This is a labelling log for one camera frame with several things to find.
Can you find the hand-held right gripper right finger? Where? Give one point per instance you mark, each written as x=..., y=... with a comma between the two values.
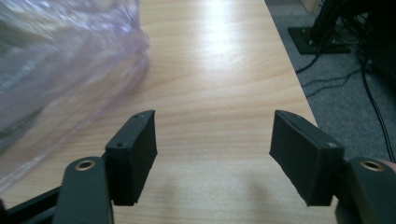
x=306, y=155

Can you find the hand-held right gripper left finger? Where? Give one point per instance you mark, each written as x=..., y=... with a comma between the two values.
x=130, y=161

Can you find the clear plastic bag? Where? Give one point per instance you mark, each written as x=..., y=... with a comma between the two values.
x=62, y=71

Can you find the black metal stand base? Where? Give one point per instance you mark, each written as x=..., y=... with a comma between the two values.
x=314, y=42

